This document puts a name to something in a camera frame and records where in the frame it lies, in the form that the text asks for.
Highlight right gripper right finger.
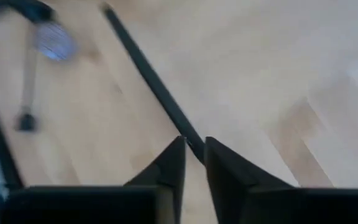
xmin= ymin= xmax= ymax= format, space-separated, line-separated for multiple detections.
xmin=204 ymin=136 xmax=358 ymax=224

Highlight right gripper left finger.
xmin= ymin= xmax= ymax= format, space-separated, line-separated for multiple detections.
xmin=0 ymin=136 xmax=187 ymax=224

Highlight gold candlestick holder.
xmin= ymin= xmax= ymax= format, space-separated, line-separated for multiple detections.
xmin=12 ymin=29 xmax=40 ymax=133

